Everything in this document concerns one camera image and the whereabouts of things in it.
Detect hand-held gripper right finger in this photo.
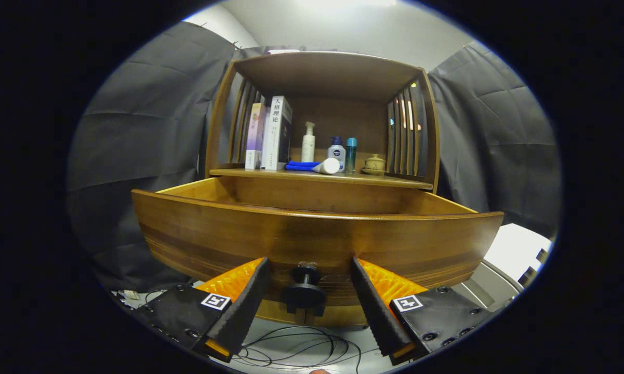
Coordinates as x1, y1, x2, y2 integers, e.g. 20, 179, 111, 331
350, 257, 494, 365

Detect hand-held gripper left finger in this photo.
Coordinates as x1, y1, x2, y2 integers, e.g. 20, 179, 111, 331
135, 257, 271, 363

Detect black drawer knob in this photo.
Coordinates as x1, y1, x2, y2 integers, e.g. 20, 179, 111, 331
283, 262, 327, 316

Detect wooden drawer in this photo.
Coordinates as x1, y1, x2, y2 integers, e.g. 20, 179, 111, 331
131, 176, 504, 307

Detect white green tube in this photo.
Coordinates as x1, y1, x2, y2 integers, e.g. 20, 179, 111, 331
312, 157, 341, 175

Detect wooden countertop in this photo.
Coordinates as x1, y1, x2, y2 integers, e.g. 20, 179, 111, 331
209, 167, 433, 190

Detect wooden cabinet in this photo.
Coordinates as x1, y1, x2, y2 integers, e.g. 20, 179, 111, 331
205, 50, 441, 329

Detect yellow lidded teacup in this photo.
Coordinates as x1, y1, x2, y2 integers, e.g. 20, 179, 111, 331
362, 154, 388, 176

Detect clear bottle dark blue cap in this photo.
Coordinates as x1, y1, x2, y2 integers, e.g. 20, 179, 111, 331
327, 136, 347, 169

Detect purple book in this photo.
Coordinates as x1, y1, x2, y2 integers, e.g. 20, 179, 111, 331
245, 103, 267, 170

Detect white pump bottle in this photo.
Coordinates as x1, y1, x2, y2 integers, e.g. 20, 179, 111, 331
301, 122, 316, 163

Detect white book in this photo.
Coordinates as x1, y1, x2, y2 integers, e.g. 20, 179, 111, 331
263, 96, 293, 171

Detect black floor cables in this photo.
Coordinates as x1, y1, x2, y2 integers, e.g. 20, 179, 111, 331
234, 325, 364, 372

